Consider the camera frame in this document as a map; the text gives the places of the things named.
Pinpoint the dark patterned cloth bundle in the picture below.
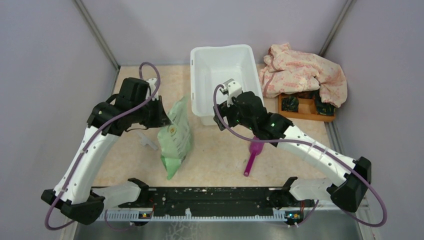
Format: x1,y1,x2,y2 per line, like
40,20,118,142
281,95,299,113

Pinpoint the pink patterned cloth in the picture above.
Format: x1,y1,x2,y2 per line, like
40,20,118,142
258,43,348,108

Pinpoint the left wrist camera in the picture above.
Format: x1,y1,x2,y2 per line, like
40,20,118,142
146,77,159,101

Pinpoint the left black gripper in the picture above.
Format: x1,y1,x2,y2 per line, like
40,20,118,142
131,95,172,128

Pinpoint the wooden tray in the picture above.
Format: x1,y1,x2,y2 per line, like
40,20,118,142
277,94,336,123

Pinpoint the white bag clip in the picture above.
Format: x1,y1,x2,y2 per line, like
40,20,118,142
136,132,159,151

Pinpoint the white plastic litter box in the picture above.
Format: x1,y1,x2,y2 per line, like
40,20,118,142
190,44,263,126

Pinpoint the green cat litter bag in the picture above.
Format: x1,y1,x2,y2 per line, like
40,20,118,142
157,96,193,180

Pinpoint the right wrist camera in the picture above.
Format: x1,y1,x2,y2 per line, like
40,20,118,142
220,78,243,101

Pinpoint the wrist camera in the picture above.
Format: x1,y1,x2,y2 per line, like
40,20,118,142
220,78,243,101
146,77,159,101

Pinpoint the aluminium frame rail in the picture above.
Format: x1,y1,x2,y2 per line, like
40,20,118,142
67,187,370,223

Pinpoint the purple plastic scoop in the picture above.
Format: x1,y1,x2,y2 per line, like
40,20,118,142
243,141,265,177

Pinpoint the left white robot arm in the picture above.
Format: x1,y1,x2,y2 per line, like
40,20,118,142
41,77,171,225

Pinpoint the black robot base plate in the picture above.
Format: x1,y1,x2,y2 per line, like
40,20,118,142
120,187,315,217

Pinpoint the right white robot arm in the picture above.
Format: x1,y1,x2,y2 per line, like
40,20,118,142
213,91,373,213

